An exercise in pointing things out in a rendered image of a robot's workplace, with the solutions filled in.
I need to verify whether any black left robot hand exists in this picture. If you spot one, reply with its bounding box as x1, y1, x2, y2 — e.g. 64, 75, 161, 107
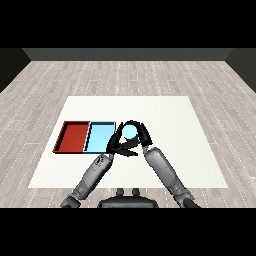
105, 121, 140, 157

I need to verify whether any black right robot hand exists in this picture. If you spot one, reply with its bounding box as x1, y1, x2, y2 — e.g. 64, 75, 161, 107
125, 119, 154, 148

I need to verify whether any small blue can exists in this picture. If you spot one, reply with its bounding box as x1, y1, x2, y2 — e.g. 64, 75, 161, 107
121, 123, 139, 142

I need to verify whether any light blue shallow open box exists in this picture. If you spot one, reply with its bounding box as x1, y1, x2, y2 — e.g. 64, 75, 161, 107
82, 120, 117, 154

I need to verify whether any red shallow open box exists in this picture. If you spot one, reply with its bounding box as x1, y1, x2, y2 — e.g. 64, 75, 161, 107
52, 120, 91, 155

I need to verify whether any dark grey robot body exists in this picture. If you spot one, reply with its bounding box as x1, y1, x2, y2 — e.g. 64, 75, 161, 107
97, 188, 159, 209

